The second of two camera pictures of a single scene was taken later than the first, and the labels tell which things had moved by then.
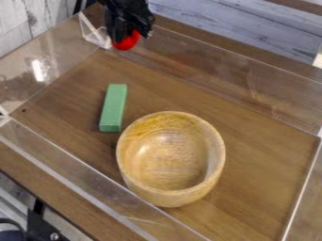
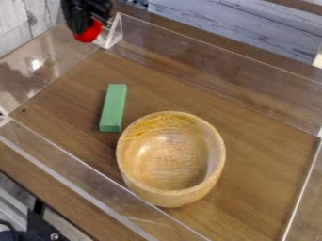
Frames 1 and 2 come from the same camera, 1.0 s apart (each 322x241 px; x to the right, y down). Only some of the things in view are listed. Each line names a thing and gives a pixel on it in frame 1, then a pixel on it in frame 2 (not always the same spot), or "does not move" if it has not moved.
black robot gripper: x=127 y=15 -> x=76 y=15
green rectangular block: x=112 y=112 does not move
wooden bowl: x=169 y=155 does not move
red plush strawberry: x=127 y=43 -> x=88 y=34
